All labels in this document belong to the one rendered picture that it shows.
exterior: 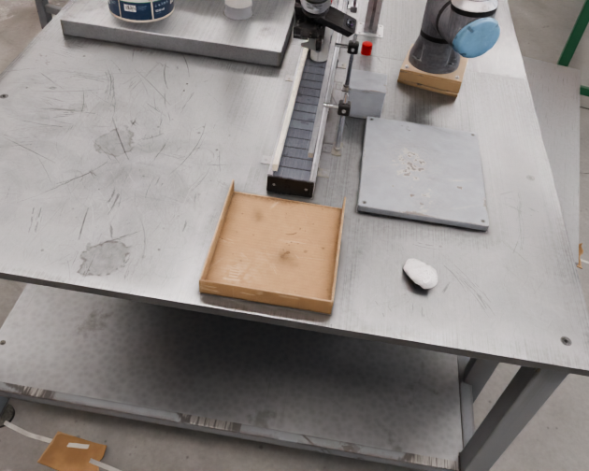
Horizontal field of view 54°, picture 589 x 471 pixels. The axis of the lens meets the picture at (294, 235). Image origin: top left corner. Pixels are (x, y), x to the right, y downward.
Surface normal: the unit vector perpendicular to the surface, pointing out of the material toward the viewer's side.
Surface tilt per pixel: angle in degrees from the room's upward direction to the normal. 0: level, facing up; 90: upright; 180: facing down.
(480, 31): 95
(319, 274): 0
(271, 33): 0
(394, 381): 2
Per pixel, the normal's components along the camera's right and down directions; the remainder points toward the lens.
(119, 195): 0.08, -0.68
